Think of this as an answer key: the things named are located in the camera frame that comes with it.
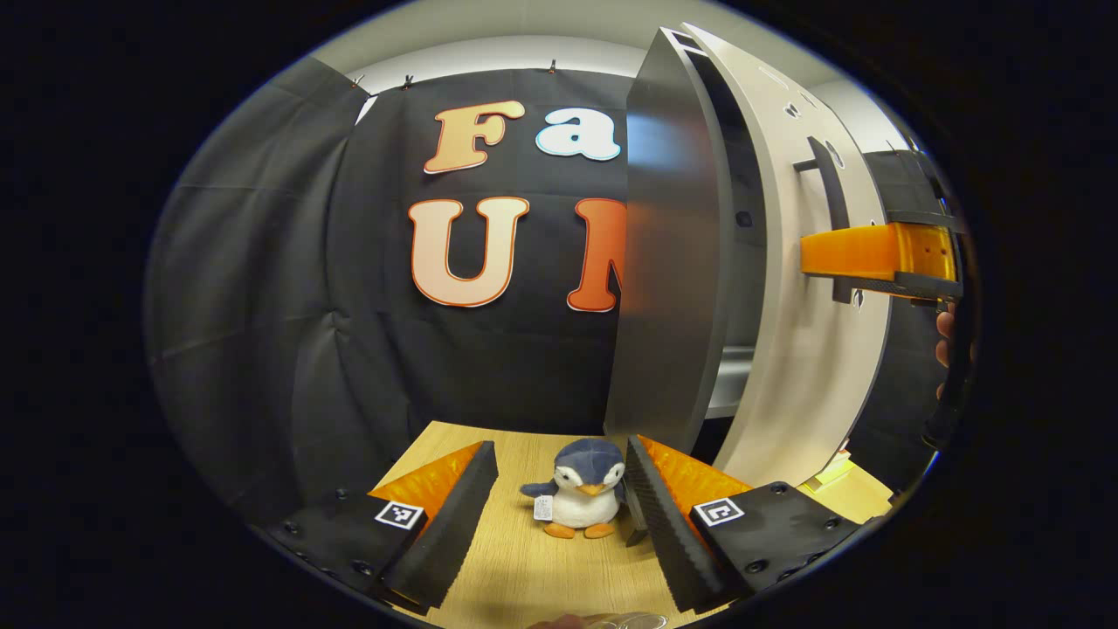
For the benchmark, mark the grey cabinet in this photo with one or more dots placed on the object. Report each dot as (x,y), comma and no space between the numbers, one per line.
(668,262)

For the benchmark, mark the penguin plush toy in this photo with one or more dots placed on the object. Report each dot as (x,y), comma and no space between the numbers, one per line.
(581,502)

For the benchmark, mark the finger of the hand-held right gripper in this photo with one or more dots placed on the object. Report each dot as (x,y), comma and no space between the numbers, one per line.
(926,288)
(873,253)

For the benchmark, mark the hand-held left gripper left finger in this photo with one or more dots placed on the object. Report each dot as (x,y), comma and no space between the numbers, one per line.
(454,533)

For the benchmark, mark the black backdrop cloth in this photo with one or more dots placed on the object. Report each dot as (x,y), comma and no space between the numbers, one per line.
(262,306)

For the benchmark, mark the white cabinet door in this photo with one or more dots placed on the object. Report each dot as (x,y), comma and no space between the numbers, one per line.
(803,384)

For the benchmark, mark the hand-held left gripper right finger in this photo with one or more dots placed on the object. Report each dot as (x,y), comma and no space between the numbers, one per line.
(664,533)

